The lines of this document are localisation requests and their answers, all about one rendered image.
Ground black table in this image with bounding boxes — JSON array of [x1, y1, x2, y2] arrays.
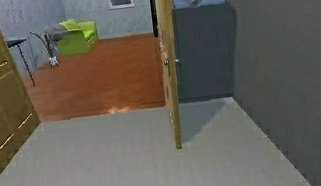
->
[[4, 35, 37, 90]]

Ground silver door handle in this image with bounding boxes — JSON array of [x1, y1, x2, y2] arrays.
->
[[163, 57, 181, 66]]

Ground black flat wall panel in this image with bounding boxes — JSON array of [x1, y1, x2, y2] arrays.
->
[[149, 0, 160, 38]]

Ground green sofa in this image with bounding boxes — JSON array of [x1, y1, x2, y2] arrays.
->
[[53, 16, 101, 57]]

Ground brown wooden room door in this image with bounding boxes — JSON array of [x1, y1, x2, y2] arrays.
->
[[153, 0, 190, 151]]

